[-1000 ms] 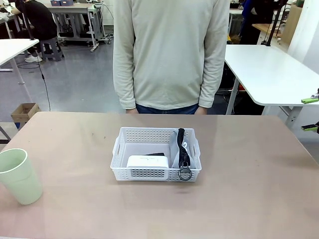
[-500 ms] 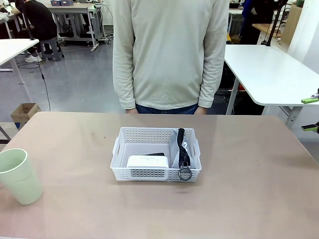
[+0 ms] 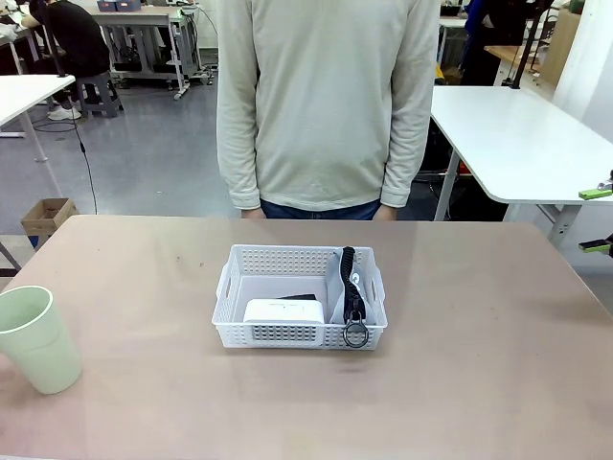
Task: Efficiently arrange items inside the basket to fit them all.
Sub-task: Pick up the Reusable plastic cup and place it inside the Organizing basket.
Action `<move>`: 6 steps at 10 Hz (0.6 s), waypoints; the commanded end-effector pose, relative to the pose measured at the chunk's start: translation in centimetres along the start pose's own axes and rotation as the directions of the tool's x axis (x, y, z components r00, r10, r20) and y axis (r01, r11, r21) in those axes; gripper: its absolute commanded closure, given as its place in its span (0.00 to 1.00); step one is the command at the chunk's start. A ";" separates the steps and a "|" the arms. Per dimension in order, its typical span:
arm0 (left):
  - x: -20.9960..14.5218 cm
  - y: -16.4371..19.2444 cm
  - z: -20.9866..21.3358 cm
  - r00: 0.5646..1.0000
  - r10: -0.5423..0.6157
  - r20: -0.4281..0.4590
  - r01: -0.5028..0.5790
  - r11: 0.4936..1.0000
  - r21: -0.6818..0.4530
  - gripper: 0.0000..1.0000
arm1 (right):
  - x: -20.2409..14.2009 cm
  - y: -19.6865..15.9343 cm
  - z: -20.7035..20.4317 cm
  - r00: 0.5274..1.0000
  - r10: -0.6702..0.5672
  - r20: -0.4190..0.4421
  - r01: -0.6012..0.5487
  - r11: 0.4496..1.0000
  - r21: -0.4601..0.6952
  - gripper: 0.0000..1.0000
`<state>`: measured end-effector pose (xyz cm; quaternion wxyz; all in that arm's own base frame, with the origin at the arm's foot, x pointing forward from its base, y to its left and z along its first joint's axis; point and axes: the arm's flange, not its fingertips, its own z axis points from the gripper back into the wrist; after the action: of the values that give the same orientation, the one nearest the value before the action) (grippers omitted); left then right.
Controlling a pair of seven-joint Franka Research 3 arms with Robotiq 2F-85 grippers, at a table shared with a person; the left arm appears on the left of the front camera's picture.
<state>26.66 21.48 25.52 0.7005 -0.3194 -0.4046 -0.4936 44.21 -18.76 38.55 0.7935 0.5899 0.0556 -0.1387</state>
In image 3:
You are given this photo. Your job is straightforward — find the black braided lanyard with ring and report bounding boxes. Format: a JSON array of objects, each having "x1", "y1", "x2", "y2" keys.
[{"x1": 340, "y1": 245, "x2": 370, "y2": 349}]

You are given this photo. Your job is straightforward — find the grey zippered pouch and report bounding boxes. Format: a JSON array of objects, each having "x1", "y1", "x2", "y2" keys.
[{"x1": 324, "y1": 248, "x2": 377, "y2": 325}]

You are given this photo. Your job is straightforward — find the white rectangular box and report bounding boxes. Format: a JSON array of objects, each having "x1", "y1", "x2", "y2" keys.
[{"x1": 242, "y1": 298, "x2": 327, "y2": 325}]

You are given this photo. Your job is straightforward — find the person right forearm cream sleeve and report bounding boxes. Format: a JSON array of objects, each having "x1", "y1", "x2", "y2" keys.
[{"x1": 217, "y1": 95, "x2": 263, "y2": 211}]

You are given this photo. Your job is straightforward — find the person left forearm cream sleeve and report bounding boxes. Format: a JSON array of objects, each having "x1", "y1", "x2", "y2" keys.
[{"x1": 380, "y1": 95, "x2": 435, "y2": 208}]

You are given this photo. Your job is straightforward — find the white plastic perforated basket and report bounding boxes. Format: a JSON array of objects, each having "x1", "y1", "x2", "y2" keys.
[{"x1": 212, "y1": 243, "x2": 388, "y2": 353}]

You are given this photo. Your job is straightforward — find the large white table rounded corner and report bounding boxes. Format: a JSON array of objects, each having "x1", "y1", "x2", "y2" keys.
[{"x1": 429, "y1": 84, "x2": 613, "y2": 241}]

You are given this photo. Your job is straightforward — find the tall brown cardboard box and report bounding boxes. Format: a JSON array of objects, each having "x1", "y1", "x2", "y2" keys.
[{"x1": 545, "y1": 7, "x2": 580, "y2": 87}]

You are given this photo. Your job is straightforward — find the wooden top table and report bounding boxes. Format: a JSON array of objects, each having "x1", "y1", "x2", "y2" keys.
[{"x1": 484, "y1": 42, "x2": 566, "y2": 90}]

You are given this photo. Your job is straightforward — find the person in blue jacket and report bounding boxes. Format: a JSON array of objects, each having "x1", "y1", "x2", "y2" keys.
[{"x1": 459, "y1": 0, "x2": 528, "y2": 87}]

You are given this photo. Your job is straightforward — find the blue jeans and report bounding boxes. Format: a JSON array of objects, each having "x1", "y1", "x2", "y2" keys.
[{"x1": 260, "y1": 198, "x2": 383, "y2": 221}]

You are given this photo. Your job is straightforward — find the person torso cream sweater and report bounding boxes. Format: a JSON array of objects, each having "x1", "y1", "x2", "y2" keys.
[{"x1": 216, "y1": 0, "x2": 441, "y2": 212}]

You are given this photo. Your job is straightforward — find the grey workbench desk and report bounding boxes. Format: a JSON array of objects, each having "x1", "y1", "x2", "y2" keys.
[{"x1": 90, "y1": 4, "x2": 202, "y2": 102}]

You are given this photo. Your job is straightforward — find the grey plastic stool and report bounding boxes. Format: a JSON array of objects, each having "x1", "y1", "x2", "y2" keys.
[{"x1": 76, "y1": 71, "x2": 125, "y2": 119}]

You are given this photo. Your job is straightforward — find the seated person in black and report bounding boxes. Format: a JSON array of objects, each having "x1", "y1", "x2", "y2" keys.
[{"x1": 21, "y1": 0, "x2": 112, "y2": 109}]

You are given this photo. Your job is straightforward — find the cardboard box on floor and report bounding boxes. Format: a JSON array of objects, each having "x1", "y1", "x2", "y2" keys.
[{"x1": 20, "y1": 197, "x2": 80, "y2": 250}]

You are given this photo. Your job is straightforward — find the black pole with table clamp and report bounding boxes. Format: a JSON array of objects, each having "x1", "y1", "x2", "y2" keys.
[{"x1": 40, "y1": 0, "x2": 68, "y2": 81}]

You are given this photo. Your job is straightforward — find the pale green plastic cup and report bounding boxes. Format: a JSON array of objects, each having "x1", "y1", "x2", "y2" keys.
[{"x1": 0, "y1": 285, "x2": 83, "y2": 396}]

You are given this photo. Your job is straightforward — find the white table with slanted legs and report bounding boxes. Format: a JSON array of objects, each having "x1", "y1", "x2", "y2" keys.
[{"x1": 0, "y1": 74, "x2": 78, "y2": 164}]

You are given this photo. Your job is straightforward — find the black camera stand pole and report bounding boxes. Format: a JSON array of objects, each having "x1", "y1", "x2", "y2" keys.
[{"x1": 510, "y1": 0, "x2": 552, "y2": 91}]

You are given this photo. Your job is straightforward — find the black cable on floor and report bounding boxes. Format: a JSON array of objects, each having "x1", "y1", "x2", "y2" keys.
[{"x1": 71, "y1": 119, "x2": 100, "y2": 216}]

